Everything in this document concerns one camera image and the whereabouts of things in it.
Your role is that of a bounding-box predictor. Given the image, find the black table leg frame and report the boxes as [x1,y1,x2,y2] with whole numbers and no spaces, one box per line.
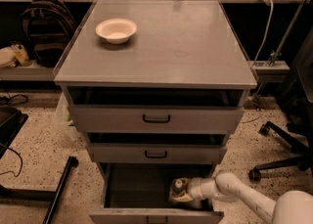
[0,157,78,224]

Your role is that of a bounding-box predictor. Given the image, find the clear plastic water bottle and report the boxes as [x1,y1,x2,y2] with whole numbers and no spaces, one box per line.
[168,179,186,205]

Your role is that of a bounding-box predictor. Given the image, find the grey drawer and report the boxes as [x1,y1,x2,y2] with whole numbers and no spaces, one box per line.
[86,143,227,164]
[68,105,244,134]
[90,163,224,224]

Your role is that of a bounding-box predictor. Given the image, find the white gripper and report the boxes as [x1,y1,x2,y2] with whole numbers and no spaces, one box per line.
[169,177,219,209]

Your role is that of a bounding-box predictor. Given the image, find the grey top drawer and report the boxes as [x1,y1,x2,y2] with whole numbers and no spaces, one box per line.
[68,105,244,134]

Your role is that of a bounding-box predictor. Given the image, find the metal diagonal rod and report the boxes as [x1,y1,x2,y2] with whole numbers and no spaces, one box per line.
[266,0,308,67]

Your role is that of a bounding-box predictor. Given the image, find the grey middle drawer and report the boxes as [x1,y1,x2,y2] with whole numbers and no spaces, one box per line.
[86,143,227,164]

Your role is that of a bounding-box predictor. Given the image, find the grey drawer cabinet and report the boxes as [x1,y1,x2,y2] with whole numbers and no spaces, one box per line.
[53,0,258,224]

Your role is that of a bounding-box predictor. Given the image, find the black floor cable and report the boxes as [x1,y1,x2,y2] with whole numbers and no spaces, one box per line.
[0,141,24,178]

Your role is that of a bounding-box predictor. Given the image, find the white power cable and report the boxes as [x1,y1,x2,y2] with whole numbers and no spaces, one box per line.
[250,0,275,69]

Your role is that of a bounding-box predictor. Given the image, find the white round object on shelf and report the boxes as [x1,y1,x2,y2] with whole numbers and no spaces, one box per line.
[0,47,17,68]

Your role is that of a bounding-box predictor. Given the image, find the black tray at left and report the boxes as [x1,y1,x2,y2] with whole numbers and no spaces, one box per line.
[0,106,28,158]

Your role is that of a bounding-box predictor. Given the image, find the white paper bowl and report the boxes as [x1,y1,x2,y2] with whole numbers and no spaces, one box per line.
[95,19,137,45]

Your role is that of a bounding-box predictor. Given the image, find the dark backpack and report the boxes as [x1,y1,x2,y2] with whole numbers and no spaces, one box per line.
[21,0,78,67]

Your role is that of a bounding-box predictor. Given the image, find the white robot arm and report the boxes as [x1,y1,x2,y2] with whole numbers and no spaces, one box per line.
[169,171,313,224]

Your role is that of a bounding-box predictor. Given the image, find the black office chair base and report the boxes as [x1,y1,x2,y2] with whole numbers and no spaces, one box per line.
[248,120,313,183]

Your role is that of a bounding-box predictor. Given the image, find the grey bottom drawer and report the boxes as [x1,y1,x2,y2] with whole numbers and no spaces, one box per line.
[90,163,224,224]

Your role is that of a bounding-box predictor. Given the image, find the clear plastic bag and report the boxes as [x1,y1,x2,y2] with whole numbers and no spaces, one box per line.
[55,94,80,141]

